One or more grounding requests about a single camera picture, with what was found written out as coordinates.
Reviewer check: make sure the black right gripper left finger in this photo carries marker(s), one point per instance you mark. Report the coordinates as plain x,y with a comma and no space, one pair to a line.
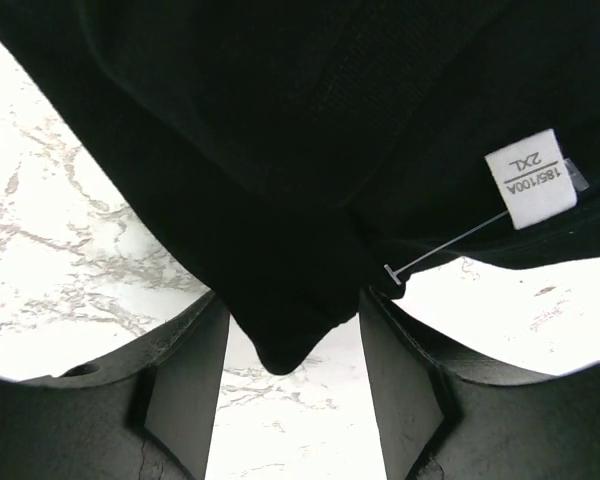
143,411

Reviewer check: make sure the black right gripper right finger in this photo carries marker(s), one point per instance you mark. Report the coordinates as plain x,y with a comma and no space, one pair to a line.
445,411

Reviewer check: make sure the black t-shirt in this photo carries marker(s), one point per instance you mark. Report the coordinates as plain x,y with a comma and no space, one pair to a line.
286,152

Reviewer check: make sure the white size label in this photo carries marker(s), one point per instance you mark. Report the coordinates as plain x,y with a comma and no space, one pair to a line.
533,179

